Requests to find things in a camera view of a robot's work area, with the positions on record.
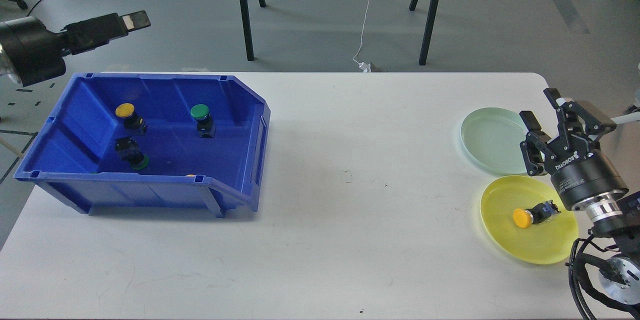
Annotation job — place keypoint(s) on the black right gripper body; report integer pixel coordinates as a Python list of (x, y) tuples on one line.
[(581, 174)]

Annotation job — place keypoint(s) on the blue plastic storage bin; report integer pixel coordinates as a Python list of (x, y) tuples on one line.
[(73, 157)]

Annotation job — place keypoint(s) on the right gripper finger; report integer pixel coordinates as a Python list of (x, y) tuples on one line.
[(580, 124), (534, 145)]

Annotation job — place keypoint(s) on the yellow push button upright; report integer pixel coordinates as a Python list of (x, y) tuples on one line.
[(132, 122)]

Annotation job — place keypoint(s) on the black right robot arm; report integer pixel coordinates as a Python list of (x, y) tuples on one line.
[(605, 265)]

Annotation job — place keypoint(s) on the light green plastic plate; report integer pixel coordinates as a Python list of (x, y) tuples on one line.
[(491, 137)]

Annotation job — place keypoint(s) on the green push button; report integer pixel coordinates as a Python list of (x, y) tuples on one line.
[(205, 124), (129, 151)]

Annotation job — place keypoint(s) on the yellow push button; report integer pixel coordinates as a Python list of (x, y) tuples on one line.
[(525, 218), (132, 122)]

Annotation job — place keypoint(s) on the green push button upright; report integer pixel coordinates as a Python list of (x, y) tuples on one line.
[(205, 124)]

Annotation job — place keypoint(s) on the white power plug on floor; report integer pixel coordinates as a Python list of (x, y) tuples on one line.
[(365, 67)]

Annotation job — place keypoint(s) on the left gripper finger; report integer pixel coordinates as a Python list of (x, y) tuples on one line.
[(87, 35)]

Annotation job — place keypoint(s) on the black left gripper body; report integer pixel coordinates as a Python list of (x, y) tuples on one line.
[(30, 53)]

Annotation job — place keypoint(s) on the yellow plastic plate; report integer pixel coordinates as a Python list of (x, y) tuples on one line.
[(544, 243)]

